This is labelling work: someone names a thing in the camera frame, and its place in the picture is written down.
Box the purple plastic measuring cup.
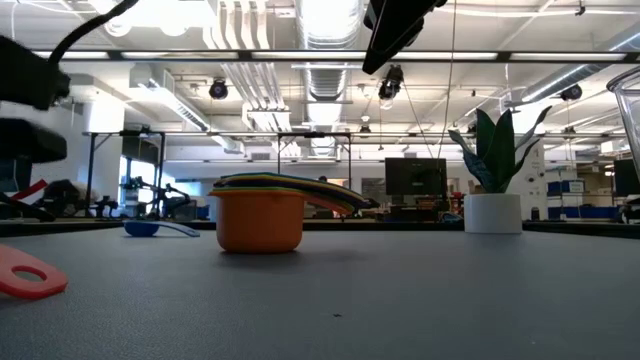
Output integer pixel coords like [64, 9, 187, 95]
[215, 178, 380, 209]

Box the snake plant in white pot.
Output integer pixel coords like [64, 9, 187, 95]
[448, 104, 554, 235]

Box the orange plastic measuring cup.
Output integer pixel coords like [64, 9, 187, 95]
[208, 187, 354, 254]

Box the small blue measuring cup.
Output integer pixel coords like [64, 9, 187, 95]
[123, 220, 201, 239]

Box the blue storage bin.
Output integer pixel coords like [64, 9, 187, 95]
[547, 179, 586, 196]

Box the black aluminium table frame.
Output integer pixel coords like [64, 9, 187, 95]
[0, 218, 640, 240]

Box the yellow plastic measuring cup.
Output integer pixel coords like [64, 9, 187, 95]
[219, 174, 371, 206]

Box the green plastic measuring cup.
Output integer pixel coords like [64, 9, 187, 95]
[209, 184, 354, 214]

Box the black ceiling spotlight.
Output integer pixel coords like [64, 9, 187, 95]
[208, 78, 230, 101]
[378, 64, 405, 101]
[559, 83, 584, 103]

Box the black metal frame station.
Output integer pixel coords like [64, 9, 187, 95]
[276, 132, 354, 201]
[82, 130, 166, 221]

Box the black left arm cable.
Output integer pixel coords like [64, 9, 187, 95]
[48, 0, 141, 66]

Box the clear plastic basket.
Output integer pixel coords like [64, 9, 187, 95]
[606, 66, 640, 184]

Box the black monitor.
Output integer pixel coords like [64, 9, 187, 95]
[613, 158, 640, 199]
[384, 157, 449, 197]

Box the red plastic measuring cup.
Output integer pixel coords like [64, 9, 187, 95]
[0, 243, 69, 300]

